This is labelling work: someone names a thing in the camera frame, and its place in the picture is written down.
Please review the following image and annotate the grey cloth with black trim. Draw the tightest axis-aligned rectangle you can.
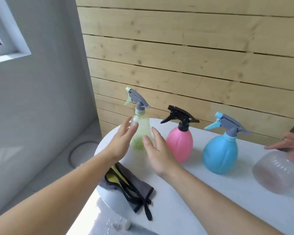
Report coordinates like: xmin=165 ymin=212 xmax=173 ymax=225
xmin=98 ymin=162 xmax=154 ymax=221

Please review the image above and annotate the black spray nozzle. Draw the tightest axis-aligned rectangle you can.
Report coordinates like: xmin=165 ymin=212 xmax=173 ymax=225
xmin=160 ymin=105 xmax=200 ymax=132

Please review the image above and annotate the person's left forearm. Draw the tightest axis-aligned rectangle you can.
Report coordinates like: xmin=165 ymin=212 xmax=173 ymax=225
xmin=0 ymin=149 xmax=113 ymax=235

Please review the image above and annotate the person's right hand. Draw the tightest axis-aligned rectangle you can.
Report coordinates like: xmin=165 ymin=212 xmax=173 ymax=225
xmin=142 ymin=127 xmax=186 ymax=180

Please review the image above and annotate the green grey spray nozzle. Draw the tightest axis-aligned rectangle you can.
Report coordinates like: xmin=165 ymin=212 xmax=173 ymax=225
xmin=124 ymin=86 xmax=151 ymax=116

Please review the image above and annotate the grey rubber ring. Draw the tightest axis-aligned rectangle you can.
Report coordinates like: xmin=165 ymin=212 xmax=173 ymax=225
xmin=68 ymin=141 xmax=101 ymax=169

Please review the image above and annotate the white window frame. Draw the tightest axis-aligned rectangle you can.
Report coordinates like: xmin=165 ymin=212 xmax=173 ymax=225
xmin=0 ymin=0 xmax=32 ymax=65

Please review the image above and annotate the person's right forearm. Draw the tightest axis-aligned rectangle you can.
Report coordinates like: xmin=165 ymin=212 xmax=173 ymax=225
xmin=165 ymin=167 xmax=286 ymax=235

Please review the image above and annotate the blue grey spray nozzle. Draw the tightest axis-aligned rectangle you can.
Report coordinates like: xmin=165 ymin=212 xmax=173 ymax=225
xmin=204 ymin=112 xmax=252 ymax=142

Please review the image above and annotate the blue spray bottle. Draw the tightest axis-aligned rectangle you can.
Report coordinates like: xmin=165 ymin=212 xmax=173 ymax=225
xmin=202 ymin=134 xmax=238 ymax=175

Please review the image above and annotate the white oval table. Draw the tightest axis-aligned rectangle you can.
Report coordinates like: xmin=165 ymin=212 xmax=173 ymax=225
xmin=94 ymin=117 xmax=294 ymax=235

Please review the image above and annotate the clear ribbed spray bottle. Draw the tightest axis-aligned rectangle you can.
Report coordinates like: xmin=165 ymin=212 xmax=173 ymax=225
xmin=252 ymin=151 xmax=294 ymax=195

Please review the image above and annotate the person's left hand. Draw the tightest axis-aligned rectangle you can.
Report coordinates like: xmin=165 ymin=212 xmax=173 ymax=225
xmin=102 ymin=116 xmax=139 ymax=166

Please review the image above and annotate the pink spray bottle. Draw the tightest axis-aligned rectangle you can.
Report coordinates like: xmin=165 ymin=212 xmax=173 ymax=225
xmin=165 ymin=126 xmax=194 ymax=163

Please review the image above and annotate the green clear spray bottle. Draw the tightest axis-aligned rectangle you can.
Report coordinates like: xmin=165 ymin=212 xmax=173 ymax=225
xmin=130 ymin=114 xmax=154 ymax=151

